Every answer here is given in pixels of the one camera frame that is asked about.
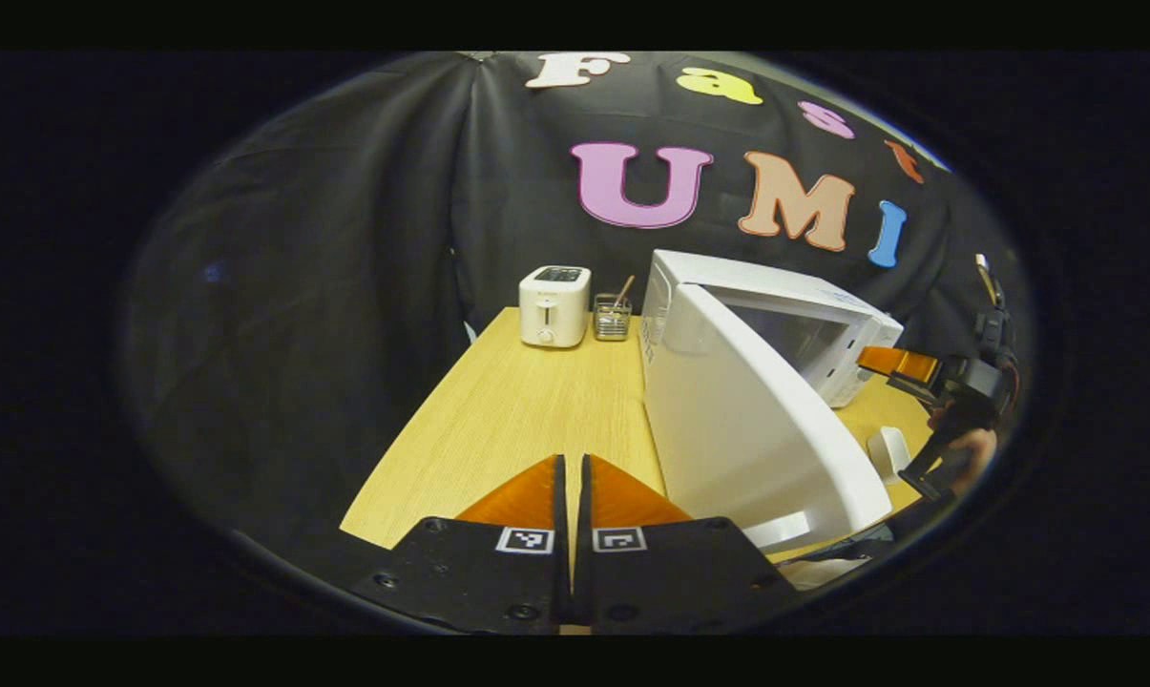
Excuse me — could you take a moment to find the white microwave oven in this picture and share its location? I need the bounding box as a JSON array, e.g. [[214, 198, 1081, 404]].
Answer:
[[638, 250, 905, 554]]

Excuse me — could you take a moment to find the black backdrop cloth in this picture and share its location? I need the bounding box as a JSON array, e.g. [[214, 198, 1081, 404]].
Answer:
[[121, 52, 1024, 535]]

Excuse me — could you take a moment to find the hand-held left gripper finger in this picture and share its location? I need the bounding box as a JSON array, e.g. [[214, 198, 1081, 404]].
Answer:
[[575, 454, 800, 633], [350, 454, 571, 635]]

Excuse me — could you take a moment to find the white plastic tray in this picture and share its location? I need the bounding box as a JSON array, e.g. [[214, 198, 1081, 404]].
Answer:
[[866, 427, 912, 485]]

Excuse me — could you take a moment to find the wire mesh utensil holder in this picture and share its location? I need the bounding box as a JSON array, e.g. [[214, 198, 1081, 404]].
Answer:
[[593, 276, 636, 342]]

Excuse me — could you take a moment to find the white toaster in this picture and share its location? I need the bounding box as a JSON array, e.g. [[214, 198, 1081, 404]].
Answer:
[[519, 265, 592, 348]]

